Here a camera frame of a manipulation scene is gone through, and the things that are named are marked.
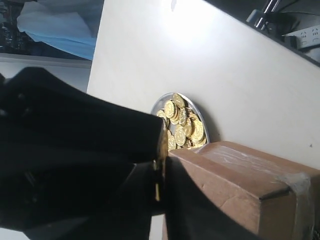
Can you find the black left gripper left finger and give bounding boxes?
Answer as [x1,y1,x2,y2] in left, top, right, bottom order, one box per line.
[0,67,164,240]

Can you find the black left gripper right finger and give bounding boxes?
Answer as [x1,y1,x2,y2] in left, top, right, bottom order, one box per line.
[149,157,320,240]

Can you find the brown cardboard box with slot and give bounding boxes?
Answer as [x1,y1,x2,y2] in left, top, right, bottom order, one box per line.
[161,140,320,240]

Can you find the round silver metal plate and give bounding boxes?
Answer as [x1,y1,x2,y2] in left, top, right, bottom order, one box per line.
[151,92,210,151]

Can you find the blue white plastic sheet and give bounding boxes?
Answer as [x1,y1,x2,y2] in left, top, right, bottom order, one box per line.
[16,0,105,61]

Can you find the silver metal clamp stand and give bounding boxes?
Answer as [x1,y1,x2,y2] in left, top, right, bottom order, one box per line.
[246,0,281,30]

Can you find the white power strip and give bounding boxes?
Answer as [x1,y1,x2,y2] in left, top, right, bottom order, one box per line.
[284,25,320,50]

